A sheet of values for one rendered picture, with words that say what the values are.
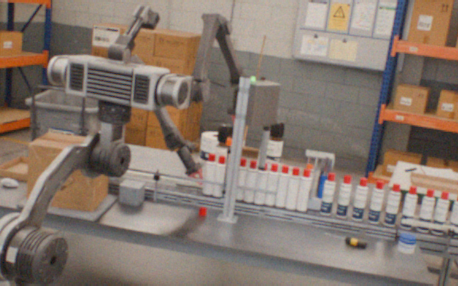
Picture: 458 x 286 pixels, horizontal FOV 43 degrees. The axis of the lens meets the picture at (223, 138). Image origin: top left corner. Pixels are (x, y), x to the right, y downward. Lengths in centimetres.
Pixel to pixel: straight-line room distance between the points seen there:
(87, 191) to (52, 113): 256
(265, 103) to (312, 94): 462
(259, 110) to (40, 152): 96
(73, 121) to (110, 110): 276
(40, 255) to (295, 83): 556
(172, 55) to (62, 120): 161
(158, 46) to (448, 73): 322
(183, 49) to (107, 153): 387
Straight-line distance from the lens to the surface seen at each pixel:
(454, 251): 293
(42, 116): 516
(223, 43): 272
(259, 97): 259
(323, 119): 725
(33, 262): 208
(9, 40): 704
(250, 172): 280
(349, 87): 715
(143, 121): 641
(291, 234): 269
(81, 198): 263
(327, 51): 704
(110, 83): 232
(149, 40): 628
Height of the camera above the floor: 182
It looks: 13 degrees down
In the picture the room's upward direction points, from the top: 7 degrees clockwise
